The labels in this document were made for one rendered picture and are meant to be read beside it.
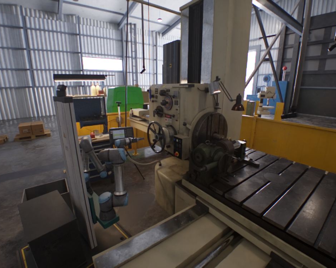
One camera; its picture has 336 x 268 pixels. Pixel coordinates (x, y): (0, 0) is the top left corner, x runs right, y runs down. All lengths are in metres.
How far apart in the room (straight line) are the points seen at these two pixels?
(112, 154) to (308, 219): 1.53
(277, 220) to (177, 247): 0.72
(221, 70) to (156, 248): 2.02
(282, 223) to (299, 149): 2.58
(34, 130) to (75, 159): 6.55
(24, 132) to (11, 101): 6.98
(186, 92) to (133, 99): 4.22
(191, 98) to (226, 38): 0.90
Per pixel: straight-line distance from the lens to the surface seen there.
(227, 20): 2.41
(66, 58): 14.85
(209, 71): 2.43
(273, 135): 3.93
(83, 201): 1.71
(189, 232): 1.56
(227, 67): 2.31
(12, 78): 14.74
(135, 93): 5.95
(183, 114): 1.82
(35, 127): 7.99
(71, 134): 1.46
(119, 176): 1.57
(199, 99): 1.94
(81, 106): 3.53
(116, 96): 5.71
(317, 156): 3.80
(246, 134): 4.18
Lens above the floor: 1.84
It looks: 16 degrees down
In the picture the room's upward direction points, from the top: straight up
